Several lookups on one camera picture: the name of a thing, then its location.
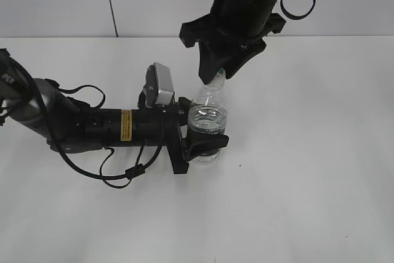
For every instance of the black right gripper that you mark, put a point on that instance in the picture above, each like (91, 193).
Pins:
(234, 21)

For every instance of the white Cestbon bottle cap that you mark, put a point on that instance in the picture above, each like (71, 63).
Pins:
(218, 81)

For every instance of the clear Cestbon water bottle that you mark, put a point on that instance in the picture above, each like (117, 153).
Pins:
(208, 111)

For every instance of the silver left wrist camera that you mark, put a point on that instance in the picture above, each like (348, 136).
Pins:
(158, 86)

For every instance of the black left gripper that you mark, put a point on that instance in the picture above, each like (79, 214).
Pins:
(160, 126)

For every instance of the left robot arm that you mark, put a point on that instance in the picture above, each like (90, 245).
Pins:
(72, 126)

